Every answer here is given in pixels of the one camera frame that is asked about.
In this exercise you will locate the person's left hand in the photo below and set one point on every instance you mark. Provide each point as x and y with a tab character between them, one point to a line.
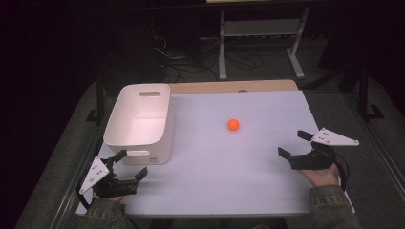
112	197

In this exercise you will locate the white plastic bin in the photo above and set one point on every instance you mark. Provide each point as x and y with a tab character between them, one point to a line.
140	124

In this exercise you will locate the wooden board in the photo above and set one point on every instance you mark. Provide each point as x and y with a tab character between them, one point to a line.
234	86

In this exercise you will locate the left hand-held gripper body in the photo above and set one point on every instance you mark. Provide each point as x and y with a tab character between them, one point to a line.
110	186

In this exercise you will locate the black metal stand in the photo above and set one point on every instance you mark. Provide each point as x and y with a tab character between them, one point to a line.
366	95
99	98

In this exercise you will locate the orange ball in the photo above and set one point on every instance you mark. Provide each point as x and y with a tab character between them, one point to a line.
233	124

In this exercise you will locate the person's right hand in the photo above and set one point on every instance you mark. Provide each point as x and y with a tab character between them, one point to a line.
323	176

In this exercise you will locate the white metal stand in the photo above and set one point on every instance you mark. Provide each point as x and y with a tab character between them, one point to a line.
261	41

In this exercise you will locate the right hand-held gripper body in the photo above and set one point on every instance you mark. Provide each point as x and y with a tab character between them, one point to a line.
318	156

